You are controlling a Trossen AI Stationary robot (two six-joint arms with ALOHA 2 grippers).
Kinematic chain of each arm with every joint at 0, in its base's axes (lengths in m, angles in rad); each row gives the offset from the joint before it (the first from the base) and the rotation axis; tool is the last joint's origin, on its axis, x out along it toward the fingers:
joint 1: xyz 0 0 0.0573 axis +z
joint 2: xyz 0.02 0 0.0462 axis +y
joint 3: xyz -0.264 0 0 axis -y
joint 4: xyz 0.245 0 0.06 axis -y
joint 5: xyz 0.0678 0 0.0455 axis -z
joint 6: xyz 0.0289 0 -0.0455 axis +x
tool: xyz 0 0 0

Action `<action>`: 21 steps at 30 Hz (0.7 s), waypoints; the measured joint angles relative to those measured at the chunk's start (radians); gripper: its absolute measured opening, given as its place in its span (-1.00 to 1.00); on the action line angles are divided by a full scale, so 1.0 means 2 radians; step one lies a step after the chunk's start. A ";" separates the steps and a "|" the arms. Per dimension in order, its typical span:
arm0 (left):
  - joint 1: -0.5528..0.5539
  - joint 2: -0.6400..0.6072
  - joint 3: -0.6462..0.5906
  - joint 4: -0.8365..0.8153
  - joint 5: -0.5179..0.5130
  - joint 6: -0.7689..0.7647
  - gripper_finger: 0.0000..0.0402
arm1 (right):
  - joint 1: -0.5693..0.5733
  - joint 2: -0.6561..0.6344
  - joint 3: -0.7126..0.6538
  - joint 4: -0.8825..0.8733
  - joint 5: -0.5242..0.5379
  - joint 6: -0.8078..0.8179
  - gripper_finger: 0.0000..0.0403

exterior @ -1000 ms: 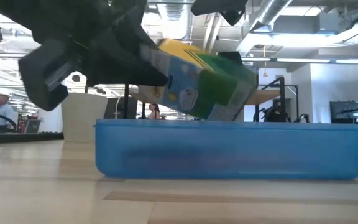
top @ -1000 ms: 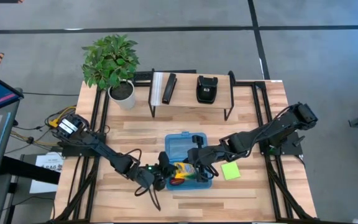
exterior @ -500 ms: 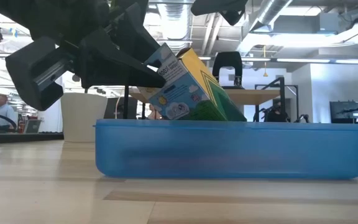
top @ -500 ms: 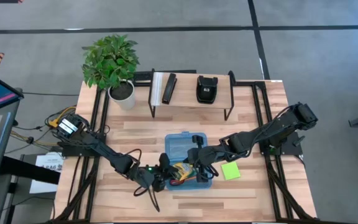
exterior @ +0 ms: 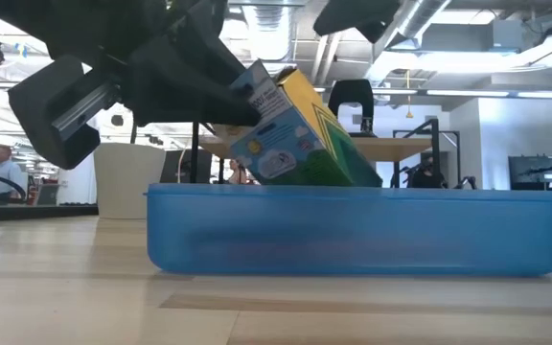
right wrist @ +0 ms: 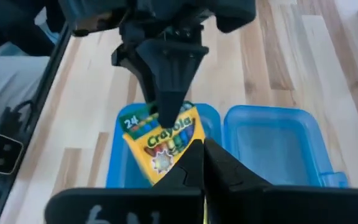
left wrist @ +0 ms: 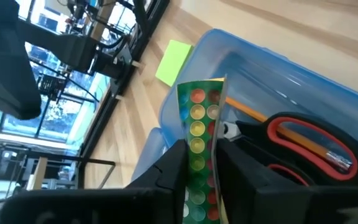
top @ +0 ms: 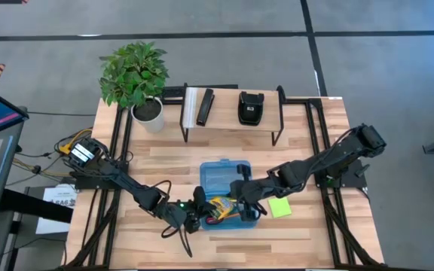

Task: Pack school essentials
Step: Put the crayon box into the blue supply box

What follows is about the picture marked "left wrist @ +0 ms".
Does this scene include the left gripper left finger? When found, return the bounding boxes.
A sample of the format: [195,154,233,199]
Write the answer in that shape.
[124,139,188,224]

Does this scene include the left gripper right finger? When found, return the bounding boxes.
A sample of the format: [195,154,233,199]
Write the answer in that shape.
[214,138,315,224]

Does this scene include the yellow green crayon box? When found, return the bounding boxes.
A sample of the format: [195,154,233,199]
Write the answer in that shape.
[176,74,230,224]

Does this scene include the orange pencil with red eraser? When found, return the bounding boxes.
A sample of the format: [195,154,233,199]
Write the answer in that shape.
[225,96,354,172]

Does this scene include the red black scissors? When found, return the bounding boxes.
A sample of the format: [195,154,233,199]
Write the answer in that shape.
[222,111,358,188]

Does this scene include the green sticky note pad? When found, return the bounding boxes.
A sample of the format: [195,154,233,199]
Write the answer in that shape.
[155,39,194,88]

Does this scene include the blue plastic pencil box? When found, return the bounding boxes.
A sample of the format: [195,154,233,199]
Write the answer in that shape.
[131,28,358,194]

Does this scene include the wooden shelf with black legs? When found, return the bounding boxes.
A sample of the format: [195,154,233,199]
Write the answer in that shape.
[26,155,116,191]

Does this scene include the black aluminium table frame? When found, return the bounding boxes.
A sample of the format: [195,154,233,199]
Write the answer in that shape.
[79,0,171,187]

